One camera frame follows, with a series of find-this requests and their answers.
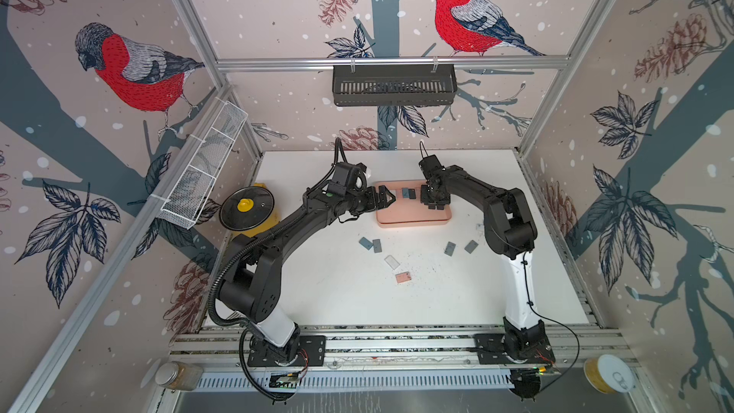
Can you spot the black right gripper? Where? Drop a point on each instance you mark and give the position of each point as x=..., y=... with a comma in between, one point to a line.
x=425, y=199

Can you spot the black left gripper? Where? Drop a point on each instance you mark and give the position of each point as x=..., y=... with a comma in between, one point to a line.
x=373, y=205

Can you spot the pink plastic storage tray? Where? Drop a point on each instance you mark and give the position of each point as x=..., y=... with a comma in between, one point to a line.
x=410, y=212

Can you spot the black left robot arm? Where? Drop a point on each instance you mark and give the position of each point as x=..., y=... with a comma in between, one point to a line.
x=248, y=288

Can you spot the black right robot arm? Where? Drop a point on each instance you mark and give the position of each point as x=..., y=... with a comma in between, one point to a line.
x=510, y=232

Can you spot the white eraser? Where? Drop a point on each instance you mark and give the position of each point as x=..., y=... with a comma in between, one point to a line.
x=392, y=262

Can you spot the pink eraser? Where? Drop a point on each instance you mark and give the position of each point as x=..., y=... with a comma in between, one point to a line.
x=403, y=277

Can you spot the yellow electric cooking pot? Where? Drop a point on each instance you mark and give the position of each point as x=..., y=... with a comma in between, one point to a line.
x=249, y=211

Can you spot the yellow tape roll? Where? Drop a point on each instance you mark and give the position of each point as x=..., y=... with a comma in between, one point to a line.
x=609, y=374

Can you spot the glass jar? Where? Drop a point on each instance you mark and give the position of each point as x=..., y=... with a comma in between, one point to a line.
x=179, y=376

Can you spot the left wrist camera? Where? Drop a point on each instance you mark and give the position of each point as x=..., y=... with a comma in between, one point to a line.
x=348, y=178

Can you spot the black hanging wire basket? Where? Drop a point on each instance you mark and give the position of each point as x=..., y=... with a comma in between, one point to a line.
x=394, y=85

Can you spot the white wire mesh shelf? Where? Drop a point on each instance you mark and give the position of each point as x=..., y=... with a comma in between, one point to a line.
x=185, y=203

